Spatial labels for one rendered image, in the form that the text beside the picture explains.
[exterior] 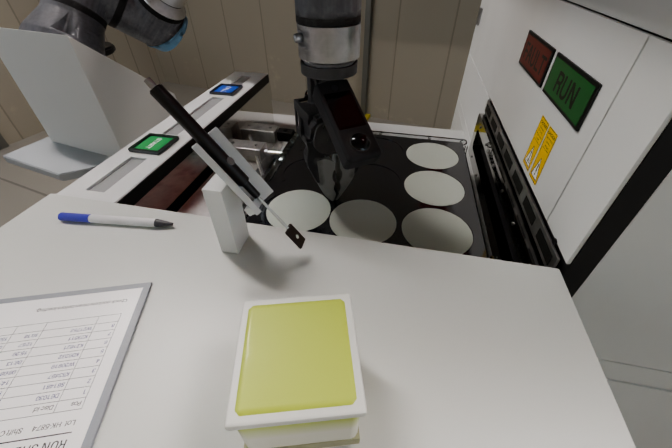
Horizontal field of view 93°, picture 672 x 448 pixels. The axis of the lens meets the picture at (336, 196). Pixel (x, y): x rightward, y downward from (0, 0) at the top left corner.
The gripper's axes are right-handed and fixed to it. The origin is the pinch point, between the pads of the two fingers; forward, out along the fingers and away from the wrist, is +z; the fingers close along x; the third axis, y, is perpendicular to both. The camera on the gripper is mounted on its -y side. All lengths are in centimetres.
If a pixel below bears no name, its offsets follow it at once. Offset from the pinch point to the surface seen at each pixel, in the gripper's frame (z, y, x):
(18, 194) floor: 91, 188, 133
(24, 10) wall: 7, 308, 117
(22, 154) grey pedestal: 9, 57, 59
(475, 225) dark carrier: 1.3, -13.4, -16.6
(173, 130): -4.4, 25.1, 21.7
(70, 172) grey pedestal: 9, 44, 47
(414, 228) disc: 1.3, -10.2, -8.0
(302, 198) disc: 1.2, 3.0, 4.6
